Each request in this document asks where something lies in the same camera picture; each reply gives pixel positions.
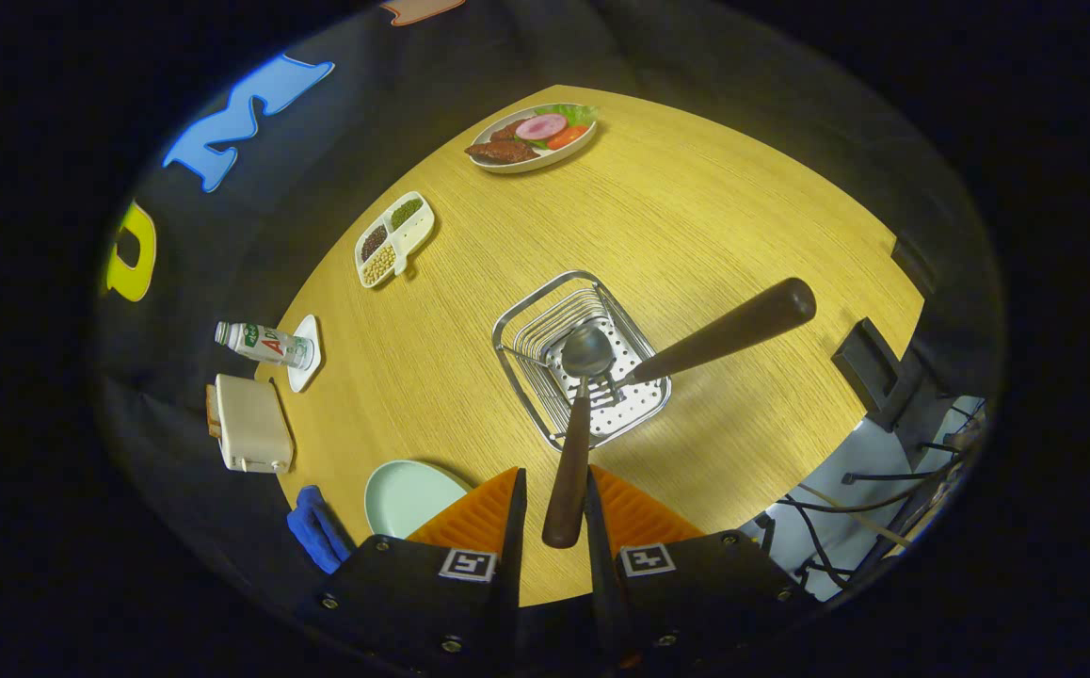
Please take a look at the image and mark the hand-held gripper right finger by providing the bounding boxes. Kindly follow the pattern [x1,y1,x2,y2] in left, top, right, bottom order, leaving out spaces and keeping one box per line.
[585,464,819,674]

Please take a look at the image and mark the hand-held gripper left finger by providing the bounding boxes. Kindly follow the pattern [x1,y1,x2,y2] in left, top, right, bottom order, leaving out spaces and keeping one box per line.
[293,466,529,678]

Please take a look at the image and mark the wooden handled metal spoon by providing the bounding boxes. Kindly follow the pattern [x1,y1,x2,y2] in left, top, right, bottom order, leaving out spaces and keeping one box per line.
[541,325,617,550]

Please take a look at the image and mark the wooden handled metal fork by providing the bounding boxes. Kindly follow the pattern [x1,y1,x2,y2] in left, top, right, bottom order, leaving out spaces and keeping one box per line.
[592,277,818,408]

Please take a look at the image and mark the pale green plate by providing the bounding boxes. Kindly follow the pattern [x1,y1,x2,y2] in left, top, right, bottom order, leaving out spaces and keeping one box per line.
[363,459,473,541]

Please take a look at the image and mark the blue folded towel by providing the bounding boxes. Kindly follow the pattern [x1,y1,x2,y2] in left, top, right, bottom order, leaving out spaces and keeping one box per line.
[286,484,356,575]

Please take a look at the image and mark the thin tan stick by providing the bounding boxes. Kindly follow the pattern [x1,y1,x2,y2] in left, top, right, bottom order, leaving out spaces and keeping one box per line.
[794,482,913,547]

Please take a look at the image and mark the white square coaster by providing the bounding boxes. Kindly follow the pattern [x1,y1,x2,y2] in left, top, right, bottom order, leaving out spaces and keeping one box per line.
[287,314,323,394]

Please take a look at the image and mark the white toaster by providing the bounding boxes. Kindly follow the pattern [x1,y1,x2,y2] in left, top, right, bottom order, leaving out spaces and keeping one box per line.
[215,373,295,475]

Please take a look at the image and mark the white labelled drink bottle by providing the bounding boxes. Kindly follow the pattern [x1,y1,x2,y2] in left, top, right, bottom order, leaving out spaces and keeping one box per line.
[215,321,316,370]

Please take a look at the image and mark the white divided dish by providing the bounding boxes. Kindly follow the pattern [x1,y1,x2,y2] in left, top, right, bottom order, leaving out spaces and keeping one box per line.
[354,191,437,290]

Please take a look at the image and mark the white food plate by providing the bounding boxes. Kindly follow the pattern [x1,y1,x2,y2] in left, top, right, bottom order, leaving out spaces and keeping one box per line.
[465,102,600,175]

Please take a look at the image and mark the brown meat pieces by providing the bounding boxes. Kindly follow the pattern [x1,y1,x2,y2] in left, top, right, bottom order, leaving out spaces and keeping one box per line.
[466,127,541,166]

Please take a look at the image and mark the pink ham slice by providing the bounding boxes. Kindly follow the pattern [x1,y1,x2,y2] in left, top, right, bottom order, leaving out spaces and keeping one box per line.
[515,113,569,142]

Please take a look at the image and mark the metal wire basket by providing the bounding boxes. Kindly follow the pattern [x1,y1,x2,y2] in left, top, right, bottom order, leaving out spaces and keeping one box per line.
[491,270,673,451]

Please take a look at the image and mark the black cable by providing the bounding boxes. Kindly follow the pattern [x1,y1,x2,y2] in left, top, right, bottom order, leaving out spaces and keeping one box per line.
[842,468,965,486]

